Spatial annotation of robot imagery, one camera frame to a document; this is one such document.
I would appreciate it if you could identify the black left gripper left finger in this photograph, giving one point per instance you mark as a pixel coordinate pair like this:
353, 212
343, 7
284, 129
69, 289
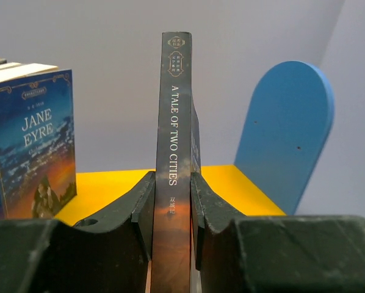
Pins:
108, 251

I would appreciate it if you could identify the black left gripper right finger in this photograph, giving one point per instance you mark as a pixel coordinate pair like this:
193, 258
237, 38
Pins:
239, 253

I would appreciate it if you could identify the A Tale Of Two Cities book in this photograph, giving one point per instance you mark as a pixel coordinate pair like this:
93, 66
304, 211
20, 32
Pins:
175, 161

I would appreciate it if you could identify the Jane Eyre blue book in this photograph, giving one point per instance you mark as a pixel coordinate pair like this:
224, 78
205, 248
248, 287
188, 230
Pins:
37, 152

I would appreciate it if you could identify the Three Days To See book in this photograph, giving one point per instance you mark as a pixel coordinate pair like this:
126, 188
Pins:
5, 66

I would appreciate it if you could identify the blue yellow wooden bookshelf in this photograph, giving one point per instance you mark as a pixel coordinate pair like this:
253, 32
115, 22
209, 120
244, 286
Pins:
287, 124

